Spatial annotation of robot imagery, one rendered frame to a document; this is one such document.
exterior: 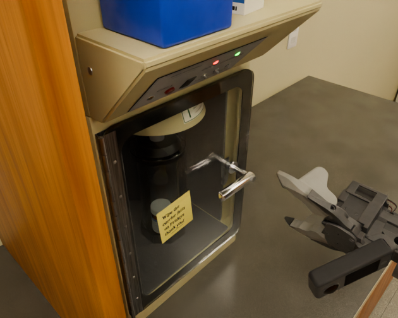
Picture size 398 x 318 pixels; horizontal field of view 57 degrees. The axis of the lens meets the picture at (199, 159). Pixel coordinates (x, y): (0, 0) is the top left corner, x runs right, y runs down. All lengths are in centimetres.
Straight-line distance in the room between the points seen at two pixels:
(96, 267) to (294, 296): 50
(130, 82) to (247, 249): 63
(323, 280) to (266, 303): 32
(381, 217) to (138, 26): 41
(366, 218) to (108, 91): 38
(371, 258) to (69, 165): 39
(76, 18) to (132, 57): 10
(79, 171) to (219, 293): 54
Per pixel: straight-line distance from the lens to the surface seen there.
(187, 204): 66
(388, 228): 58
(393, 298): 218
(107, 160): 48
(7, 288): 93
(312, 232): 63
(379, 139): 143
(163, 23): 35
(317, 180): 56
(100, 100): 42
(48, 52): 31
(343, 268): 54
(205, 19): 39
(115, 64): 37
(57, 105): 33
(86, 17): 43
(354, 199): 58
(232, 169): 71
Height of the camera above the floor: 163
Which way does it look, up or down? 35 degrees down
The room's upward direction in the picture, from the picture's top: straight up
